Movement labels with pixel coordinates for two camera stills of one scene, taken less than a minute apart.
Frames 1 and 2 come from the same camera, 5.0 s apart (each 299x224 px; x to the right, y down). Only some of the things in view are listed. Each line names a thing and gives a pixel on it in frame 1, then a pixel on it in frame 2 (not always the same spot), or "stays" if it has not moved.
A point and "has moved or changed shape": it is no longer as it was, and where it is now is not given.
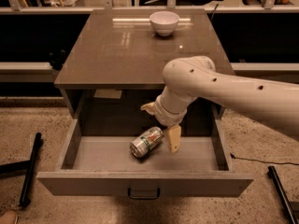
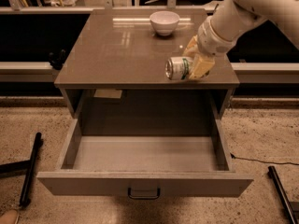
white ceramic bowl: [164, 22] stays
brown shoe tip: [8, 217] stays
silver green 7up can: [144, 145] has moved or changed shape
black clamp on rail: [58, 59] stays
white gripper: [163, 114] → [212, 42]
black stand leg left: [30, 166] stays
